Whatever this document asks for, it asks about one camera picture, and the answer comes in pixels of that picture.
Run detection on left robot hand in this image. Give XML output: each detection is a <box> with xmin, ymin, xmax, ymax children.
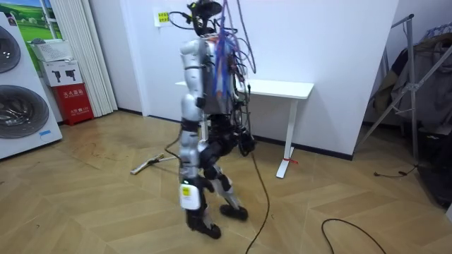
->
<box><xmin>178</xmin><ymin>178</ymin><xmax>209</xmax><ymax>229</ymax></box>

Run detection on red fire equipment box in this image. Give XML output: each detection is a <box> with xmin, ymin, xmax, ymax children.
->
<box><xmin>52</xmin><ymin>83</ymin><xmax>95</xmax><ymax>126</ymax></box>

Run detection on cable bundle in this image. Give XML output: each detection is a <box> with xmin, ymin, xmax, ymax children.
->
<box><xmin>211</xmin><ymin>0</ymin><xmax>257</xmax><ymax>75</ymax></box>

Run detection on metal drying rack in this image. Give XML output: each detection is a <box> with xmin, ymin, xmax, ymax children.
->
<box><xmin>354</xmin><ymin>13</ymin><xmax>452</xmax><ymax>164</ymax></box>

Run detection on yellow wall sign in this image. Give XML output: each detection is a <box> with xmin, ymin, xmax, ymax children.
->
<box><xmin>153</xmin><ymin>7</ymin><xmax>172</xmax><ymax>28</ymax></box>

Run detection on white folding screen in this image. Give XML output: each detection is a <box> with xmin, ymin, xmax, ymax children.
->
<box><xmin>49</xmin><ymin>0</ymin><xmax>119</xmax><ymax>118</ymax></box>

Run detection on brown floor cable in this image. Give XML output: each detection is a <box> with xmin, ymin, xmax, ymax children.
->
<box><xmin>244</xmin><ymin>152</ymin><xmax>271</xmax><ymax>254</ymax></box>

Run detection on grey hanging clothes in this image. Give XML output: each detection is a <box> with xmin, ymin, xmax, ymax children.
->
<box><xmin>369</xmin><ymin>32</ymin><xmax>452</xmax><ymax>132</ymax></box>

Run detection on black bag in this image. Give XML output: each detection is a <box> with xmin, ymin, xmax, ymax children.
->
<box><xmin>417</xmin><ymin>131</ymin><xmax>452</xmax><ymax>210</ymax></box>

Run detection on white cardboard box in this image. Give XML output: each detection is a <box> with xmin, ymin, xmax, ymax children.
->
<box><xmin>38</xmin><ymin>59</ymin><xmax>83</xmax><ymax>87</ymax></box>

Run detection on white desk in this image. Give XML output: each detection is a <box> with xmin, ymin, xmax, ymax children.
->
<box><xmin>174</xmin><ymin>78</ymin><xmax>315</xmax><ymax>179</ymax></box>

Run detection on robot body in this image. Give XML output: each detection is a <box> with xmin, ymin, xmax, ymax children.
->
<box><xmin>167</xmin><ymin>0</ymin><xmax>258</xmax><ymax>158</ymax></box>

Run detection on green landscape wall poster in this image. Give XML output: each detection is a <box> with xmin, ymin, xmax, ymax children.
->
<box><xmin>0</xmin><ymin>0</ymin><xmax>64</xmax><ymax>71</ymax></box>

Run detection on black looped floor cable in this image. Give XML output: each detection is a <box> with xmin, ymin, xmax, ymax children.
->
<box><xmin>320</xmin><ymin>218</ymin><xmax>388</xmax><ymax>254</ymax></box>

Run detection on robot legs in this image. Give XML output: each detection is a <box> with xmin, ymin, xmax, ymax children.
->
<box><xmin>186</xmin><ymin>114</ymin><xmax>250</xmax><ymax>240</ymax></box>

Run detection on white washing machine tower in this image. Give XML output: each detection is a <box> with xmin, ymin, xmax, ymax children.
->
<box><xmin>0</xmin><ymin>12</ymin><xmax>64</xmax><ymax>160</ymax></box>

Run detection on white perforated device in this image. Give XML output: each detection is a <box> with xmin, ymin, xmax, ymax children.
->
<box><xmin>29</xmin><ymin>37</ymin><xmax>73</xmax><ymax>63</ymax></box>

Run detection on thin black floor cable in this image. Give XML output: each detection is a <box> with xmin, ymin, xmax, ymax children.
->
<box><xmin>373</xmin><ymin>164</ymin><xmax>420</xmax><ymax>179</ymax></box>

